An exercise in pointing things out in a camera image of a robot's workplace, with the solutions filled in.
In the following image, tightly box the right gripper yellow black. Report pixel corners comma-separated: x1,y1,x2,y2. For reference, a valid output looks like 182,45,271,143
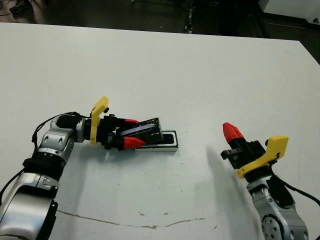
220,122,290,184

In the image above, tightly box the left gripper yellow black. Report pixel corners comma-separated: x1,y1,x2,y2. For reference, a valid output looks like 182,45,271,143
90,96,147,151

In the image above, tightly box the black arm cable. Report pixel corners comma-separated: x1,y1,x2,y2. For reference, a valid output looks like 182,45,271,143
269,159,320,209
0,111,91,201

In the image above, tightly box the glossy black box lid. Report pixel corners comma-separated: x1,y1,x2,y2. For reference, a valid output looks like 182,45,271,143
119,116,165,145

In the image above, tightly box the white camera box base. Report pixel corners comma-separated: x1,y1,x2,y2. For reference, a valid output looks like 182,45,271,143
134,130,179,154

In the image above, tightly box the dark metal stand post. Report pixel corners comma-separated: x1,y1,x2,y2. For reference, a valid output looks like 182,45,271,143
184,0,196,35

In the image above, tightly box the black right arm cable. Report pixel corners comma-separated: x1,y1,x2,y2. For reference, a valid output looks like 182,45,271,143
269,159,320,209

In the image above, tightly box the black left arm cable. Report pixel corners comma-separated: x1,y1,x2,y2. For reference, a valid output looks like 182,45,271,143
0,111,91,201

